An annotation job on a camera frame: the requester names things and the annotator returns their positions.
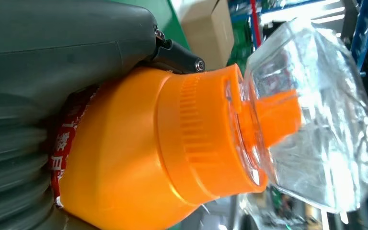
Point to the green plastic crate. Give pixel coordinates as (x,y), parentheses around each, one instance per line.
(241,44)

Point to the blue metal rack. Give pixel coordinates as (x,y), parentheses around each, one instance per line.
(363,31)

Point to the red metal pole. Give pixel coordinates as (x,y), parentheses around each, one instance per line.
(255,22)

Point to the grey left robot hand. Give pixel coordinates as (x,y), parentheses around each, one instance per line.
(60,47)

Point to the cardboard box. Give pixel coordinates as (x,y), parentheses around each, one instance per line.
(209,31)

